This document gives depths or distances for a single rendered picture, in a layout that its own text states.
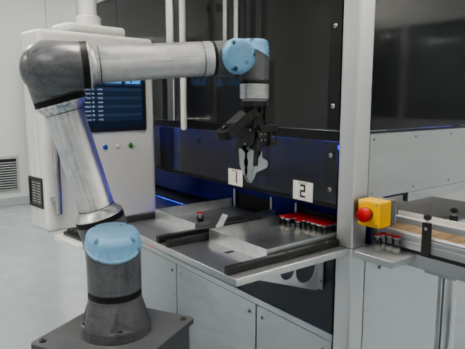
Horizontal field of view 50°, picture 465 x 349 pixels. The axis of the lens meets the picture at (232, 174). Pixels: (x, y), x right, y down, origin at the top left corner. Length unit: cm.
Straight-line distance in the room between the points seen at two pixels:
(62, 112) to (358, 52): 77
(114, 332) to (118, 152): 110
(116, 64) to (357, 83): 66
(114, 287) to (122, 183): 107
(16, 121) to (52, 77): 559
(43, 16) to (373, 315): 585
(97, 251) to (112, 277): 6
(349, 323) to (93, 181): 83
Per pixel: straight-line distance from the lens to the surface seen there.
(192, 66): 108
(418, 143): 165
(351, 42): 141
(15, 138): 664
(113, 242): 107
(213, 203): 191
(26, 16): 675
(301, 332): 169
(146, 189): 218
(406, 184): 161
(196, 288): 214
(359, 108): 140
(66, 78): 104
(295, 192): 157
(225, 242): 144
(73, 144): 117
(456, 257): 140
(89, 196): 119
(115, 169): 209
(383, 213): 138
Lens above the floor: 130
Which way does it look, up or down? 9 degrees down
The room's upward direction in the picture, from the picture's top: straight up
